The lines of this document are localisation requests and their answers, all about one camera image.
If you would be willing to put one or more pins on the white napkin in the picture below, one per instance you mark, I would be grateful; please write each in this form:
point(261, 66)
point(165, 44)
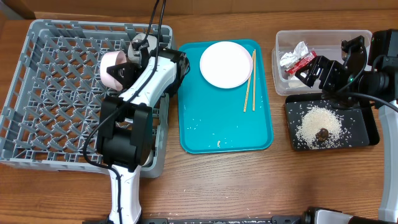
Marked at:
point(289, 58)

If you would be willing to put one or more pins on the red snack wrapper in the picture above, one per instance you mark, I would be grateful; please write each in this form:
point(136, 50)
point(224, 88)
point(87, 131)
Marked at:
point(301, 62)

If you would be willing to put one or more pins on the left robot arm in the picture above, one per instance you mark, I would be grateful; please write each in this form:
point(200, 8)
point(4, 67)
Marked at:
point(124, 138)

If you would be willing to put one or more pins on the grey metal bowl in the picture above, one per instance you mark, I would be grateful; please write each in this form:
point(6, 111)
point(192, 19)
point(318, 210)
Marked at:
point(134, 54)

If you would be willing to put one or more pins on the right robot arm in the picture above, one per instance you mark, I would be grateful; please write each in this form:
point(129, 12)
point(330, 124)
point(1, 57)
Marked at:
point(367, 77)

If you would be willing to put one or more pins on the wooden chopstick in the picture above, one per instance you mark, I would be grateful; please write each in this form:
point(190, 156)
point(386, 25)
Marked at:
point(249, 80)
point(254, 81)

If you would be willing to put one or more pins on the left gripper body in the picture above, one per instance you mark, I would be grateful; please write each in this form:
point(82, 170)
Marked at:
point(175, 87)

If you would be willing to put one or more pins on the small white cup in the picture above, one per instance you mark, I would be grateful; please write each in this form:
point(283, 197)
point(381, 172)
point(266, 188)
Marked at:
point(149, 159)

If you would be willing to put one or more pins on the clear plastic bin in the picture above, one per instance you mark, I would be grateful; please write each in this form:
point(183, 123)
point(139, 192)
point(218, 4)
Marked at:
point(323, 42)

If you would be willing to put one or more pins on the teal serving tray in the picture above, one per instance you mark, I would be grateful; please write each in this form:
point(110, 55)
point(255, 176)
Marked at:
point(212, 119)

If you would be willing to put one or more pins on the large white plate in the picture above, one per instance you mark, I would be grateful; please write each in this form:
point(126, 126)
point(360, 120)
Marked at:
point(226, 64)

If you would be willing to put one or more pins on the white rice pile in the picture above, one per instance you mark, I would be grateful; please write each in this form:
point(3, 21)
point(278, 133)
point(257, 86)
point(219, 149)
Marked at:
point(312, 120)

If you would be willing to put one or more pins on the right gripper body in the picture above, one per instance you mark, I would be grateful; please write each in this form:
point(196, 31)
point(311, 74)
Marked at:
point(329, 69)

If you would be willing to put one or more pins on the black waste tray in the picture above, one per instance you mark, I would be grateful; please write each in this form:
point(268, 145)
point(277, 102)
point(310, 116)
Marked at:
point(360, 122)

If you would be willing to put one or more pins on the grey dish rack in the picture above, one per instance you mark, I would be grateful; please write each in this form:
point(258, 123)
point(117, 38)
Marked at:
point(54, 99)

